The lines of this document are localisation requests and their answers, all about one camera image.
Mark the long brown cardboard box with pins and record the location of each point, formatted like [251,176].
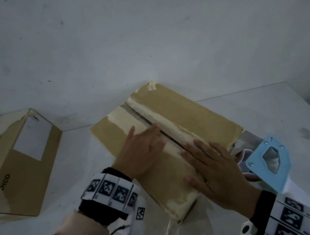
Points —
[195,115]

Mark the clear packing tape roll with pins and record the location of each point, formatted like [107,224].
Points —
[241,164]

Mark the blue tape dispenser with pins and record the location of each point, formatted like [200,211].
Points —
[279,172]

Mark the person's right middle finger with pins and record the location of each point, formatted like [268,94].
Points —
[203,148]

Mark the right wrist marker band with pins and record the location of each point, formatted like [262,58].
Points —
[286,218]

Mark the person's right thumb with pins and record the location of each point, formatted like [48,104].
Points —
[194,182]

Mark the white-labelled brown cardboard box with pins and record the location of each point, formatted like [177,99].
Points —
[21,176]

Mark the person's left hand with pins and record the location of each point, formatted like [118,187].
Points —
[137,156]

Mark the wrist marker band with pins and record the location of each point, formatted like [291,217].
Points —
[111,193]
[286,218]

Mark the person's left little finger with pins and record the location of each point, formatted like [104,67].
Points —
[131,133]

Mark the left wrist marker band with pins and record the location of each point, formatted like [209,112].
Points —
[111,193]

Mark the person's right hand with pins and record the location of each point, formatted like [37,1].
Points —
[225,178]

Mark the torn clear tape strip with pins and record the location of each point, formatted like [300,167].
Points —
[188,227]

